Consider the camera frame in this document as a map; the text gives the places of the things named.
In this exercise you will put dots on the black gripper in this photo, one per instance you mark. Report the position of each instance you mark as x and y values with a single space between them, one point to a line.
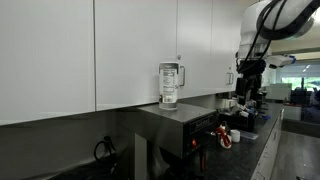
251 71

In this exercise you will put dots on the white sugar canister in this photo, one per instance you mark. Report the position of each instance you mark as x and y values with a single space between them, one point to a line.
168 85

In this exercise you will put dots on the white cupboard door with handle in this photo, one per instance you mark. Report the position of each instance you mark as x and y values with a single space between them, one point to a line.
194 45

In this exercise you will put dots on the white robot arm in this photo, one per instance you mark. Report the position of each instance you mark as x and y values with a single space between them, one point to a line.
262 23

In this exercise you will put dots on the white cupboard door right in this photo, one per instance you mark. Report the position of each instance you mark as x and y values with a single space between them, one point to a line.
226 25

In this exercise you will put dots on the white cupboard door far left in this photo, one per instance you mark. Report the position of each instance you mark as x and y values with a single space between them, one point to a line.
46 59

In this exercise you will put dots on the black organizer tray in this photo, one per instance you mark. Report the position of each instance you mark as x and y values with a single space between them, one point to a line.
238 121

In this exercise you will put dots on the clear plastic container lid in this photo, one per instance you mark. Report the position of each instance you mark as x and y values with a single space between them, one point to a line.
248 135

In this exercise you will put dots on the white mug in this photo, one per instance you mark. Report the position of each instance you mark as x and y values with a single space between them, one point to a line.
235 134

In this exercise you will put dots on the stainless steel coffee machine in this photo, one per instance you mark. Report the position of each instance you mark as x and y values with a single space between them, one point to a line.
181 135

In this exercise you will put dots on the red handled tap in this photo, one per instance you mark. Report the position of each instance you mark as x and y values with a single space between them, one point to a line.
223 138

